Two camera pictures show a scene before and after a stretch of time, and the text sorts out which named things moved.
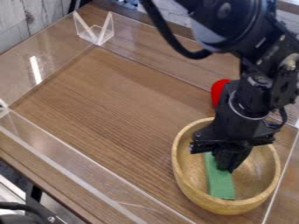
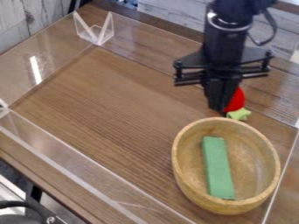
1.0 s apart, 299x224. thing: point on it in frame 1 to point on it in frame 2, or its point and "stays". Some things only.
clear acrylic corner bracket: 97,33 stays
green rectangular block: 219,179 stays
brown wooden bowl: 256,175 stays
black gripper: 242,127 to 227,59
